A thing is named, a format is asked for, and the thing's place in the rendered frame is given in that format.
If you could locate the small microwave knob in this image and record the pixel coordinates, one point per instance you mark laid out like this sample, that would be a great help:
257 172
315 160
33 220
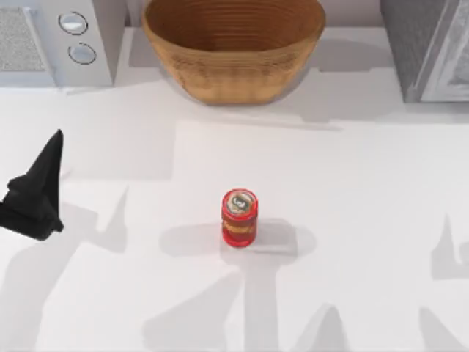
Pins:
82 53

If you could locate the pale microwave oven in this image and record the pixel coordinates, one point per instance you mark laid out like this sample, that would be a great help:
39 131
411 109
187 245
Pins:
55 40

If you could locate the red can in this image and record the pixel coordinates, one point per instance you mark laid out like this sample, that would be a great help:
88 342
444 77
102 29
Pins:
239 227

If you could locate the grey cabinet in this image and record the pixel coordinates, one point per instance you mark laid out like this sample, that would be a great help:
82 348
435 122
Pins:
425 47

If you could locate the large microwave knob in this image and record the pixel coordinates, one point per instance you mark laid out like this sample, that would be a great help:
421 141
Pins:
73 23

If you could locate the woven wooden basket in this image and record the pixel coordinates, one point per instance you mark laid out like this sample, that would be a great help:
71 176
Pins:
234 69

